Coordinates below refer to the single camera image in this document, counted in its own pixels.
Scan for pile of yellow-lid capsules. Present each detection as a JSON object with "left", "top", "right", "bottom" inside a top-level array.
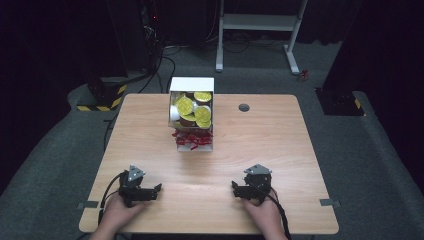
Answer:
[{"left": 169, "top": 91, "right": 213, "bottom": 130}]

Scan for black floor cable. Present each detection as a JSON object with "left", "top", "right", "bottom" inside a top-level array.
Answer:
[{"left": 137, "top": 46, "right": 177, "bottom": 95}]

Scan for grey tape strip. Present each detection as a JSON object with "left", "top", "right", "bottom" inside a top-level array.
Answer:
[
  {"left": 318, "top": 198, "right": 342, "bottom": 209},
  {"left": 76, "top": 200, "right": 100, "bottom": 211}
]

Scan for white two-tier dispenser box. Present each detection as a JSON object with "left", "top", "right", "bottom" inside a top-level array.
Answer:
[{"left": 167, "top": 76, "right": 216, "bottom": 153}]

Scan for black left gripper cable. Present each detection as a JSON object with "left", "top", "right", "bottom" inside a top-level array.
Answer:
[{"left": 97, "top": 171, "right": 130, "bottom": 226}]

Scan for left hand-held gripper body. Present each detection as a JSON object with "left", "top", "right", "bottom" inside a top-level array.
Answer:
[{"left": 118, "top": 164, "right": 146, "bottom": 208}]

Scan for black stand base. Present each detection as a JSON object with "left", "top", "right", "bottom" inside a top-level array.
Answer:
[{"left": 314, "top": 86, "right": 365, "bottom": 117}]

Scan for person's right hand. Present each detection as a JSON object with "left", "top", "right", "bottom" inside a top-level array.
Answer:
[{"left": 240, "top": 189, "right": 285, "bottom": 236}]

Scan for white metal stand frame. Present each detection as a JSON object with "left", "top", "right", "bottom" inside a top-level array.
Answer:
[{"left": 215, "top": 0, "right": 310, "bottom": 76}]

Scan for person's left hand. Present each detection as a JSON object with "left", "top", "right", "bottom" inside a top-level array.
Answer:
[{"left": 99, "top": 192, "right": 150, "bottom": 236}]

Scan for dark equipment rack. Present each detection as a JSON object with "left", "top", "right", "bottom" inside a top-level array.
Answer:
[{"left": 139, "top": 0, "right": 165, "bottom": 72}]

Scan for black stand base hazard stripes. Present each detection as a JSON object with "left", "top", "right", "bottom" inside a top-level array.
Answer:
[{"left": 76, "top": 76, "right": 129, "bottom": 113}]

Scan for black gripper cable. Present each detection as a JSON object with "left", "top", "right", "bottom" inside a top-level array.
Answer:
[
  {"left": 97, "top": 171, "right": 130, "bottom": 226},
  {"left": 252, "top": 183, "right": 293, "bottom": 240}
]

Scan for thin black cable beside table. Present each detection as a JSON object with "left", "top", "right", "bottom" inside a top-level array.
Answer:
[{"left": 102, "top": 113, "right": 120, "bottom": 152}]

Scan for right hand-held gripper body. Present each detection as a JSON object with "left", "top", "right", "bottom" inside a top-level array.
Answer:
[{"left": 243, "top": 163, "right": 273, "bottom": 205}]

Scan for pile of red packets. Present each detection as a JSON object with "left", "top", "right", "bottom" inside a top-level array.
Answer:
[{"left": 171, "top": 128, "right": 214, "bottom": 151}]

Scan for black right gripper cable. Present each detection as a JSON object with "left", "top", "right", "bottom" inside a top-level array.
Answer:
[{"left": 252, "top": 183, "right": 293, "bottom": 240}]

